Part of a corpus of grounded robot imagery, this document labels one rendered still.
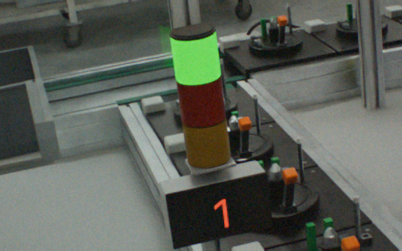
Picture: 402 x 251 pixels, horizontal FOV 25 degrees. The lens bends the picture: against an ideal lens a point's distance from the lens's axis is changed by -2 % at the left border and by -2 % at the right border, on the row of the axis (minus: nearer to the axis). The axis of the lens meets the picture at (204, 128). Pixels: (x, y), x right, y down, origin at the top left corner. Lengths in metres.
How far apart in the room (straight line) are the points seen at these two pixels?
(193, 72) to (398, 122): 1.20
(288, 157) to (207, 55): 0.77
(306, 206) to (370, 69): 0.74
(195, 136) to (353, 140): 1.07
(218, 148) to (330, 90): 1.27
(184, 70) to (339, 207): 0.61
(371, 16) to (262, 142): 0.54
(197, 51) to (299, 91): 1.28
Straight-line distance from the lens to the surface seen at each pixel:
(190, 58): 0.97
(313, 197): 1.52
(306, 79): 2.23
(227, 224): 1.05
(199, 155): 1.01
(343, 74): 2.26
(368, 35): 2.14
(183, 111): 1.00
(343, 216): 1.50
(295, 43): 2.31
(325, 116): 2.18
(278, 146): 1.77
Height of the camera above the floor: 1.69
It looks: 22 degrees down
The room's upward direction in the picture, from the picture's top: 7 degrees counter-clockwise
